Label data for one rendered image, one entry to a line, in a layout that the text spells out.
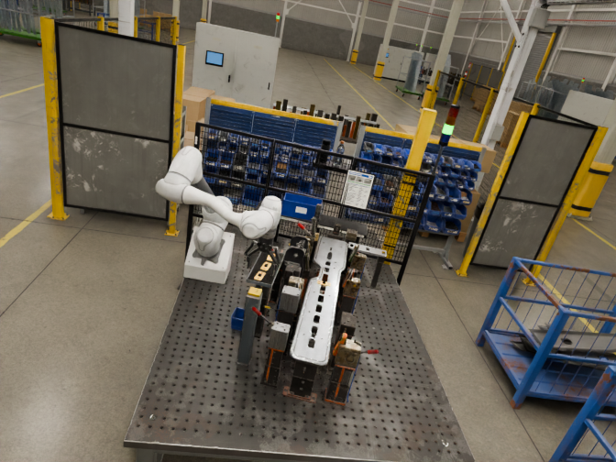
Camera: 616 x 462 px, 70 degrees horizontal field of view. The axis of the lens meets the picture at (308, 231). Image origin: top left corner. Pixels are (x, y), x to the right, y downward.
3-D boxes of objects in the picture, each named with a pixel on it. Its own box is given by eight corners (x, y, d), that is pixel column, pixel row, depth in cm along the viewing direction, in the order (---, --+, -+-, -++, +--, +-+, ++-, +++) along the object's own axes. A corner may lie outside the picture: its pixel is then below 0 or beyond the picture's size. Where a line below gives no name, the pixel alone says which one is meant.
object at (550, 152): (457, 276, 537) (522, 111, 453) (454, 269, 550) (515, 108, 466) (535, 286, 551) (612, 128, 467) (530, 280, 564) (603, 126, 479)
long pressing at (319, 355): (332, 368, 207) (333, 366, 206) (286, 357, 208) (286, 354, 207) (348, 243, 332) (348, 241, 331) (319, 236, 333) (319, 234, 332)
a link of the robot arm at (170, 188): (177, 197, 223) (188, 175, 228) (147, 190, 228) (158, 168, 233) (187, 209, 235) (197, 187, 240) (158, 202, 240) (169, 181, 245)
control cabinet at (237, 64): (188, 126, 917) (198, -5, 814) (192, 121, 965) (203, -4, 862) (265, 139, 938) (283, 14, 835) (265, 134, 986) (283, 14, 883)
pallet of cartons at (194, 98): (220, 173, 703) (227, 107, 658) (170, 164, 696) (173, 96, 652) (232, 153, 811) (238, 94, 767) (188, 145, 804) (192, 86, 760)
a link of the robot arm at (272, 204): (262, 218, 228) (251, 227, 216) (267, 191, 221) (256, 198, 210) (281, 225, 226) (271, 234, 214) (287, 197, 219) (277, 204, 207)
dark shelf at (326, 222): (366, 238, 341) (367, 236, 340) (253, 213, 346) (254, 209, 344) (366, 227, 361) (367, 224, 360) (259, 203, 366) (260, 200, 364)
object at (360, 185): (366, 210, 355) (376, 174, 342) (338, 204, 356) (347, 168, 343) (366, 209, 357) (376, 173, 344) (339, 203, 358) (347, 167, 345)
